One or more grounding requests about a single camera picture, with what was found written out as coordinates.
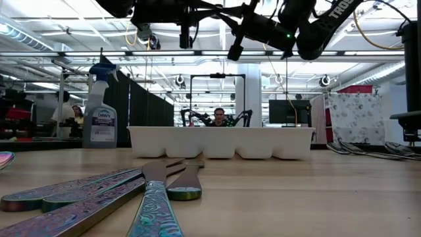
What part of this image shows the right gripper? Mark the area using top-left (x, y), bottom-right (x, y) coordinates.
top-left (227, 0), bottom-right (299, 62)

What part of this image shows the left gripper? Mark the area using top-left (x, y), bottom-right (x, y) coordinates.
top-left (130, 0), bottom-right (251, 26)

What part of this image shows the white cutlery organizer tray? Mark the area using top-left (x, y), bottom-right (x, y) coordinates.
top-left (127, 126), bottom-right (316, 159)

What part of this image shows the large dark iridescent spoon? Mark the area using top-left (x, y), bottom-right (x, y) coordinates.
top-left (384, 141), bottom-right (421, 158)
top-left (326, 142), bottom-right (421, 162)

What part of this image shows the small iridescent spoon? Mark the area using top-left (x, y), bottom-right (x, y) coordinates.
top-left (0, 151), bottom-right (16, 171)

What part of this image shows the white building column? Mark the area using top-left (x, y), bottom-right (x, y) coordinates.
top-left (234, 63), bottom-right (263, 128)

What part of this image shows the black background monitor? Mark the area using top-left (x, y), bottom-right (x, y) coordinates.
top-left (268, 99), bottom-right (312, 128)

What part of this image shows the person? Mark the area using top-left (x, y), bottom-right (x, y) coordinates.
top-left (210, 107), bottom-right (231, 128)
top-left (71, 104), bottom-right (85, 128)
top-left (51, 90), bottom-right (76, 138)

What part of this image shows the white hanging cloth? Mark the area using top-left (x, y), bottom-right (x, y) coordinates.
top-left (310, 94), bottom-right (330, 144)

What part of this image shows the floral hanging cloth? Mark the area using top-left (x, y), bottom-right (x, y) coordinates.
top-left (328, 93), bottom-right (386, 146)

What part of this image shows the black curtain partition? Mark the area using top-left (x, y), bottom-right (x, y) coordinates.
top-left (100, 56), bottom-right (175, 148)

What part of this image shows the black side shelf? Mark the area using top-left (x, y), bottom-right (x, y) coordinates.
top-left (389, 111), bottom-right (421, 143)

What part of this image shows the Dawn spray bottle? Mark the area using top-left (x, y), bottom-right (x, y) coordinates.
top-left (82, 62), bottom-right (120, 149)

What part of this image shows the gray metal stand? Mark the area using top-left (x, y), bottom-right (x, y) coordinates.
top-left (51, 59), bottom-right (89, 139)

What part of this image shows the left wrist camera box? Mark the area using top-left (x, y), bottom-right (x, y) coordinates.
top-left (178, 22), bottom-right (194, 50)

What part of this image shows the black background frame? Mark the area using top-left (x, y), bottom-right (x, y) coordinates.
top-left (189, 72), bottom-right (247, 128)

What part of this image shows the yellow hanging cable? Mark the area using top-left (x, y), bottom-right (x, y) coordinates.
top-left (262, 44), bottom-right (299, 128)

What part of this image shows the yellow looped cable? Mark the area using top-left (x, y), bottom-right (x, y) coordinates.
top-left (351, 6), bottom-right (406, 51)

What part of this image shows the black upright post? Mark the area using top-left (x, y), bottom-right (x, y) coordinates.
top-left (401, 20), bottom-right (421, 113)

